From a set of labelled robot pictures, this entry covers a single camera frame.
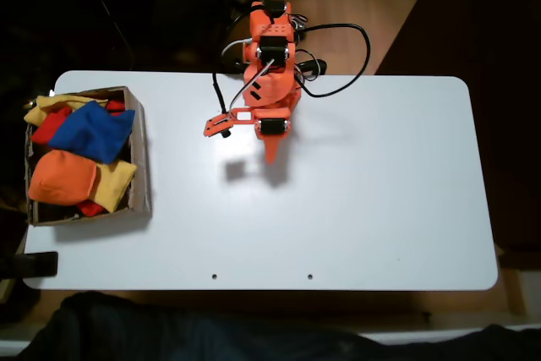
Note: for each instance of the bright red bean bag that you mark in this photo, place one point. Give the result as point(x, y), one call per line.
point(46, 132)

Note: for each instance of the blue bean bag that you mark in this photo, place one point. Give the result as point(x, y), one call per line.
point(91, 132)

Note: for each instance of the long yellow bean bag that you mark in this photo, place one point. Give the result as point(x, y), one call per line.
point(40, 109)

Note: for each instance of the dark red bean bag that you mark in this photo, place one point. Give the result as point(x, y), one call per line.
point(115, 106)

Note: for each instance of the large orange bean bag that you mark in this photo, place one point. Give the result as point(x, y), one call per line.
point(59, 179)

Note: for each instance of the cardboard box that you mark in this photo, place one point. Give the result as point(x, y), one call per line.
point(143, 175)

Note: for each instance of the person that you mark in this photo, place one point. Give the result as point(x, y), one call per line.
point(211, 335)

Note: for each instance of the small red bean bag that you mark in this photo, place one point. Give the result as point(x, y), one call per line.
point(91, 209)

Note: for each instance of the black clamp on table edge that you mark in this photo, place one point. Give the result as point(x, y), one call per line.
point(38, 264)

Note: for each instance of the square yellow bean bag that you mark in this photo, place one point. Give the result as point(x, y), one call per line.
point(114, 185)

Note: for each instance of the black base clamp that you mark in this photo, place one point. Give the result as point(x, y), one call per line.
point(315, 66)

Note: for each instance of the orange camera mount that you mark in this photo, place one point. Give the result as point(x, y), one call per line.
point(213, 126)

